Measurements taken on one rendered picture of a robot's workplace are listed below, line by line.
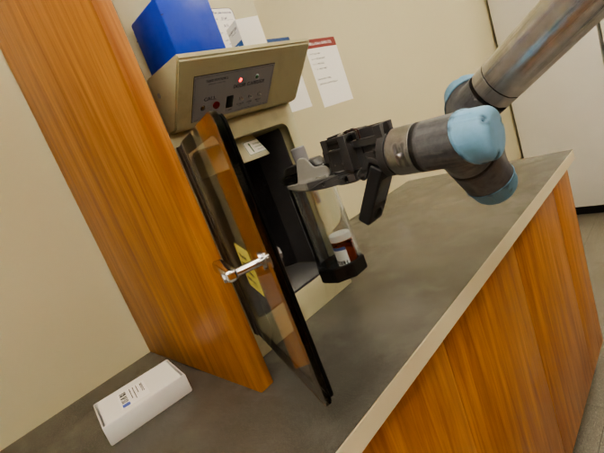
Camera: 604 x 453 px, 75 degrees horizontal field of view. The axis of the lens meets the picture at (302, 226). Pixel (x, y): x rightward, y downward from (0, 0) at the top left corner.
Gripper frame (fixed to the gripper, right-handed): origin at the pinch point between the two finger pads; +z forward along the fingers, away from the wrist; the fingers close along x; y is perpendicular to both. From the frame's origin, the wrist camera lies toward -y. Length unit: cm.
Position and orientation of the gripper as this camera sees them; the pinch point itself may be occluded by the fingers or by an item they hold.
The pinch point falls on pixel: (310, 181)
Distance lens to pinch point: 78.1
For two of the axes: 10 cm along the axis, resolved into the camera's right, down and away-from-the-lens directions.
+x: -6.5, 4.0, -6.5
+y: -3.2, -9.1, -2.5
